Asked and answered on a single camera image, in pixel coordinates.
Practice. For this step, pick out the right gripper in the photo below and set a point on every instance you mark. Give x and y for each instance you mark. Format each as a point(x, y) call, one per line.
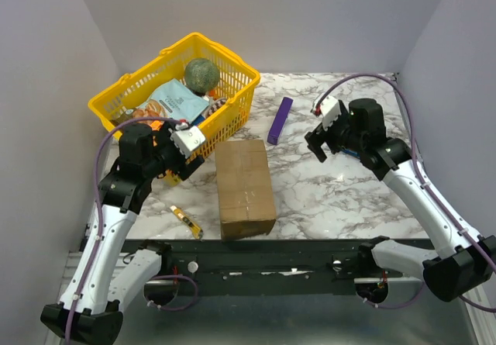
point(320, 139)

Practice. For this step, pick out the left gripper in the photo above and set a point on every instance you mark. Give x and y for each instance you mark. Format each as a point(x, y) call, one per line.
point(163, 137)

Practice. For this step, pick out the yellow utility knife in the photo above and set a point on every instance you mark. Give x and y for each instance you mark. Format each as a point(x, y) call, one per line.
point(195, 229)

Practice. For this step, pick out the brown cardboard express box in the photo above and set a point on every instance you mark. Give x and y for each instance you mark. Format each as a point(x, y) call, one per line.
point(246, 198)

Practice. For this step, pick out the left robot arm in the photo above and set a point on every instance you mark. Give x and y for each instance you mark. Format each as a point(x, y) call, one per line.
point(91, 309)

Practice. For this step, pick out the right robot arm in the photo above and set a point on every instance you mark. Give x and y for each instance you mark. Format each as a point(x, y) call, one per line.
point(461, 257)

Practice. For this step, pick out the blue white product box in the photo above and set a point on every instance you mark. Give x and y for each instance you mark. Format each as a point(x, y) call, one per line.
point(351, 153)

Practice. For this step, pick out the purple long box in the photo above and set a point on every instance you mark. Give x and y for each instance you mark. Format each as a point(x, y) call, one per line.
point(280, 118)

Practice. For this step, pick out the orange toy package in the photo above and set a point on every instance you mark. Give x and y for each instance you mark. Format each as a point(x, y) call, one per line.
point(157, 126)

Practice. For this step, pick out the light blue snack bag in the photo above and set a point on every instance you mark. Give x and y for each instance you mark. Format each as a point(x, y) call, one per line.
point(172, 100)

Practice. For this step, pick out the green melon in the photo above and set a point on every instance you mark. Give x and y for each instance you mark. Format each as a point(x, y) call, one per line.
point(201, 75)

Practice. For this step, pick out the yellow plastic shopping basket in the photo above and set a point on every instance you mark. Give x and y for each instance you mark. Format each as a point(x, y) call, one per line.
point(229, 103)

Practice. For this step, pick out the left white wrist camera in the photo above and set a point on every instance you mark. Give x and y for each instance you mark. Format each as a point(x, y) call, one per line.
point(188, 140)

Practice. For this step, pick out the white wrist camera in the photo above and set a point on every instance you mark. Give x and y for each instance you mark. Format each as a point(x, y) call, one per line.
point(328, 110)
point(188, 140)

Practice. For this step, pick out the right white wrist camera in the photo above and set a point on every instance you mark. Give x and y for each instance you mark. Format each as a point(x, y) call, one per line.
point(328, 110)

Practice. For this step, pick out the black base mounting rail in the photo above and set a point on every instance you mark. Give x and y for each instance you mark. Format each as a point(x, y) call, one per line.
point(274, 267)

